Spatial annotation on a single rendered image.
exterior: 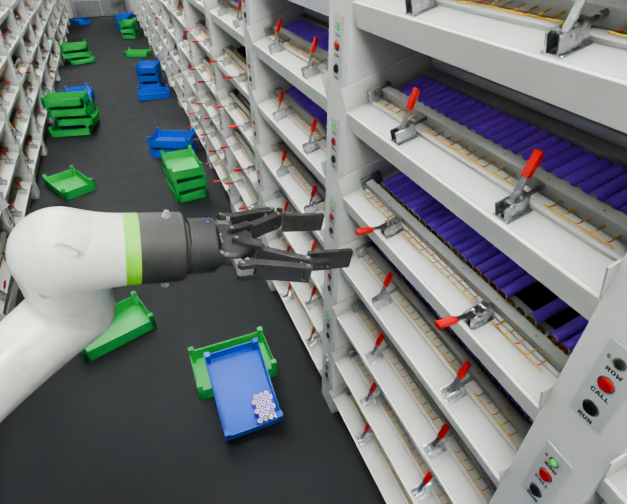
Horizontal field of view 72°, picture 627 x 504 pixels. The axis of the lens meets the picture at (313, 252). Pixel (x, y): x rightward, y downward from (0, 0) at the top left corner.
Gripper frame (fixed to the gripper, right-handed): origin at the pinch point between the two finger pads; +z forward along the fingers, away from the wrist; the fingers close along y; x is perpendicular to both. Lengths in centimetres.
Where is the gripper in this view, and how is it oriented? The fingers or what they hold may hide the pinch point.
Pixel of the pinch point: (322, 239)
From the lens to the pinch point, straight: 66.3
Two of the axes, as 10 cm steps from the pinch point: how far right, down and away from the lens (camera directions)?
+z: 9.0, -0.6, 4.2
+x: 1.9, -8.3, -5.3
